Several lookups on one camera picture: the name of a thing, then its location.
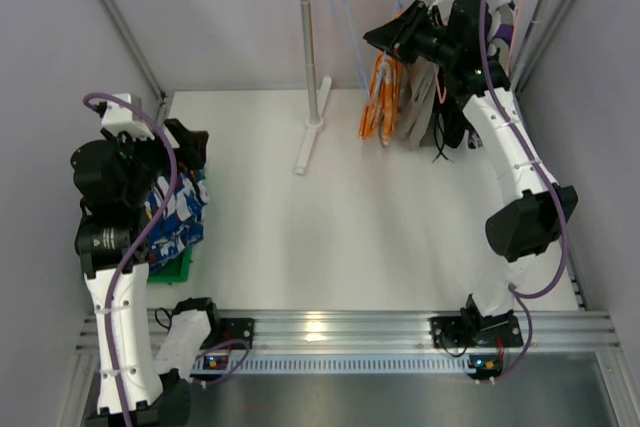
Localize blue patterned trousers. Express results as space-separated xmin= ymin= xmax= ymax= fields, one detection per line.
xmin=148 ymin=169 xmax=209 ymax=272

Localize light blue wire hanger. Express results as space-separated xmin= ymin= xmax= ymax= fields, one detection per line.
xmin=328 ymin=0 xmax=370 ymax=99

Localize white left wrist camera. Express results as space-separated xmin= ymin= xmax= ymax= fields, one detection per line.
xmin=101 ymin=93 xmax=155 ymax=141

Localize grey slotted cable duct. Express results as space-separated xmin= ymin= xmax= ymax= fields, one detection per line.
xmin=189 ymin=352 xmax=481 ymax=376

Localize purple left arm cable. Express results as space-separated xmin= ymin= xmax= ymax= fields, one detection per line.
xmin=82 ymin=91 xmax=251 ymax=427

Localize black trousers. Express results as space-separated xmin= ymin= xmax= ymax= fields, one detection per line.
xmin=432 ymin=67 xmax=470 ymax=162

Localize green plastic bin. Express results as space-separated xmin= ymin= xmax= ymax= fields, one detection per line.
xmin=144 ymin=156 xmax=209 ymax=284

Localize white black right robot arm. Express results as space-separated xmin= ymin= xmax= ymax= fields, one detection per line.
xmin=363 ymin=0 xmax=578 ymax=350

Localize beige grey trousers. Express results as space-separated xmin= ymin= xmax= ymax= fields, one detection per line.
xmin=396 ymin=58 xmax=437 ymax=150

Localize purple camouflage trousers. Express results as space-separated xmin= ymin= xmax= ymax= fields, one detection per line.
xmin=462 ymin=0 xmax=518 ymax=149

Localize aluminium mounting rail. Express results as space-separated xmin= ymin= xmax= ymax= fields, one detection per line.
xmin=75 ymin=309 xmax=616 ymax=351

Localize orange white trousers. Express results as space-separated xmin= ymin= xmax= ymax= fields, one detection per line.
xmin=358 ymin=53 xmax=405 ymax=147

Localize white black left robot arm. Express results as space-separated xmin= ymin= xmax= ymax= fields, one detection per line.
xmin=70 ymin=119 xmax=221 ymax=426

